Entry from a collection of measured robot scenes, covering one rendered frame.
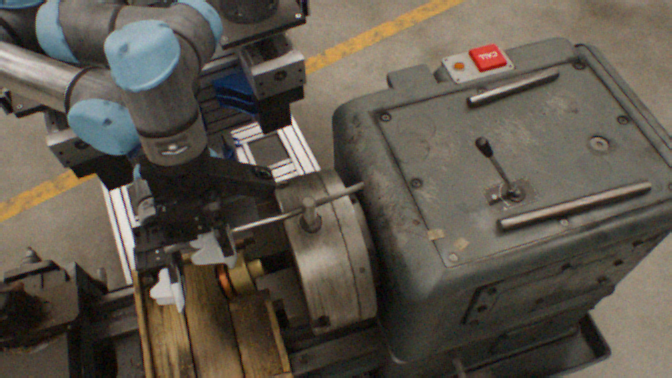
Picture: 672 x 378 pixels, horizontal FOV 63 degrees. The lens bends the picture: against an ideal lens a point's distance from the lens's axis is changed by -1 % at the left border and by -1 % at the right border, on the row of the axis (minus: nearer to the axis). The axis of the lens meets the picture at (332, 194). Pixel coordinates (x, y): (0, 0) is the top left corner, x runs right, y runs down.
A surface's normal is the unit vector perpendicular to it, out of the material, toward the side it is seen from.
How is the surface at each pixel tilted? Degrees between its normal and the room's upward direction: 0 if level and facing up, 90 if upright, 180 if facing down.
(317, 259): 33
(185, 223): 71
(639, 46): 0
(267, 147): 0
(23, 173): 0
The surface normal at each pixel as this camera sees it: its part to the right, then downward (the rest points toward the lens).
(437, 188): -0.04, -0.53
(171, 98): 0.61, 0.44
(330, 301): 0.25, 0.45
